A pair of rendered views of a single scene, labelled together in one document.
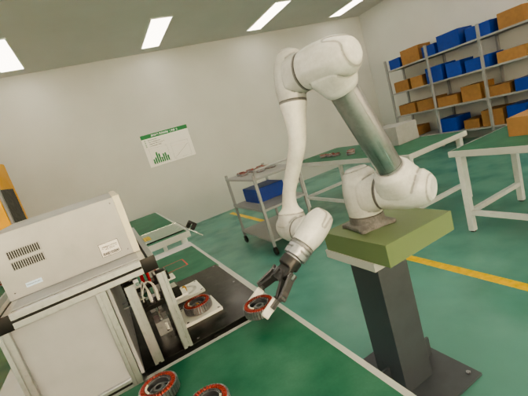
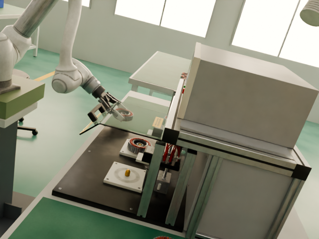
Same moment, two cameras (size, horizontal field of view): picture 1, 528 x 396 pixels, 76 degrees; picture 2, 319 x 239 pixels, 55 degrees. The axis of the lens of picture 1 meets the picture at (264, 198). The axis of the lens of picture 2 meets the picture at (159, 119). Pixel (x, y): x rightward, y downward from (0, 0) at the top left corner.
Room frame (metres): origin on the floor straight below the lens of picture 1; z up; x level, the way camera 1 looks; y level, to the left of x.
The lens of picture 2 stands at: (2.40, 1.00, 1.46)
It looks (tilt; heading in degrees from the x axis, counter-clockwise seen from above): 21 degrees down; 206
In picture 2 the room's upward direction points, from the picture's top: 15 degrees clockwise
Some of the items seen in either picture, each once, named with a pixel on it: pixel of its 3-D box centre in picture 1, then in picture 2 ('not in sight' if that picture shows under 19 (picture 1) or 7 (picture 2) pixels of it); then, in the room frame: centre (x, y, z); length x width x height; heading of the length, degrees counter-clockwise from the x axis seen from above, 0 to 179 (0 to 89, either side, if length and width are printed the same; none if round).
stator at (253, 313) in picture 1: (259, 306); not in sight; (1.08, 0.12, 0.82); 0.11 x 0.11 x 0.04
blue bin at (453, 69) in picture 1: (460, 67); not in sight; (6.42, -4.19, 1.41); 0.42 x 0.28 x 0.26; 115
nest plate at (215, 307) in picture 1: (199, 309); (138, 150); (1.27, 0.38, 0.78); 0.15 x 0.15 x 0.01; 24
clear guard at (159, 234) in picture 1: (162, 239); (137, 126); (1.56, 0.51, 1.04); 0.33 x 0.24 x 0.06; 114
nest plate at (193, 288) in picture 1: (185, 292); (126, 176); (1.49, 0.48, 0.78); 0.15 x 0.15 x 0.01; 24
